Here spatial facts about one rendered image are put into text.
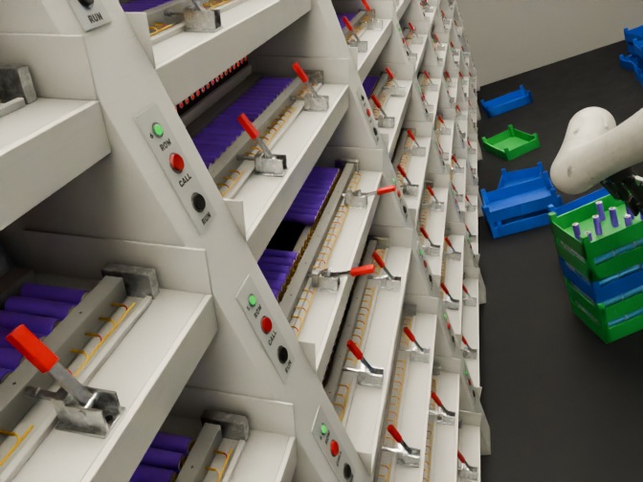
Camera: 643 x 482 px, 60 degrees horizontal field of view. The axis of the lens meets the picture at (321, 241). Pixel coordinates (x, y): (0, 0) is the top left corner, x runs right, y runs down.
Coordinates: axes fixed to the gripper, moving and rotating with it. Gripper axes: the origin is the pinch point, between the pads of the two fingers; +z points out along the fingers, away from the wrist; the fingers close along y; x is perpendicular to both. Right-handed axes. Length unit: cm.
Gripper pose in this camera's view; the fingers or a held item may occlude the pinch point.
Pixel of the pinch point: (638, 206)
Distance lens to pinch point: 182.7
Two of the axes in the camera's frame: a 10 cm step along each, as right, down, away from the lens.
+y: -5.7, -1.5, 8.1
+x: -5.0, 8.4, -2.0
